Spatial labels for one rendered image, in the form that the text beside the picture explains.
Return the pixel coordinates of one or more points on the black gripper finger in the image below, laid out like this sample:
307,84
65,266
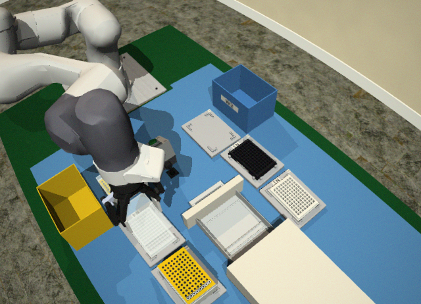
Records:
120,214
154,193

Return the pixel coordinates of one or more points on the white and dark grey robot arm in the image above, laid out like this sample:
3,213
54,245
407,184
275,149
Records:
89,117

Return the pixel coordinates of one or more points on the blue open-top bin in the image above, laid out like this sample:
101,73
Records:
245,98

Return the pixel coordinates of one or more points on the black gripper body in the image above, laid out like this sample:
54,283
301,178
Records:
120,191

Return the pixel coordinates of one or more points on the blue bench mat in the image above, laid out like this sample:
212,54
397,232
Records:
373,245

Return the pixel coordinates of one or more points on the yellow open-top bin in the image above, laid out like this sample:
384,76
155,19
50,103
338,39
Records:
79,217

